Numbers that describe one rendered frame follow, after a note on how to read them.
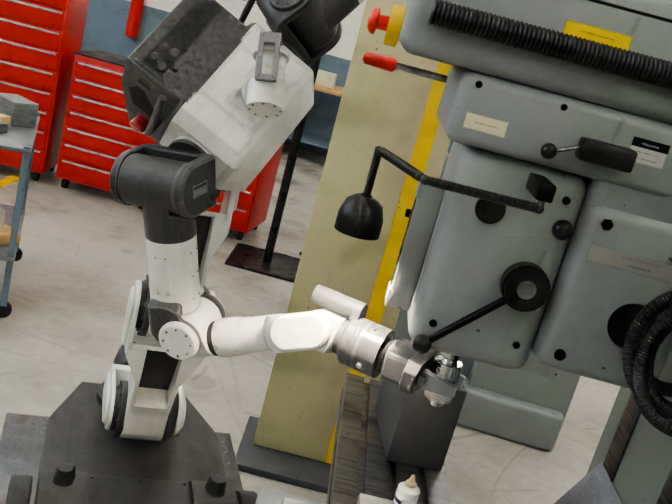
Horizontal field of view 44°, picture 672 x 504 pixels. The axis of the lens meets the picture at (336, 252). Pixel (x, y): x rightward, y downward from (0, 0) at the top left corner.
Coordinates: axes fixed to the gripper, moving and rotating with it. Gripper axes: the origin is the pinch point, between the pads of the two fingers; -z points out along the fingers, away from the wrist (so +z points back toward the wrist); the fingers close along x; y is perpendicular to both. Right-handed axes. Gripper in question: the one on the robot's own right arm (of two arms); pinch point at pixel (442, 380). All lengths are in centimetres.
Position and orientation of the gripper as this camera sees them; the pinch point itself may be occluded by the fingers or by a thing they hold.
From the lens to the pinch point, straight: 140.0
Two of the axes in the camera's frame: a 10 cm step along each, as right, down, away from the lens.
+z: -8.7, -3.5, 3.4
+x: 4.1, -1.6, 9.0
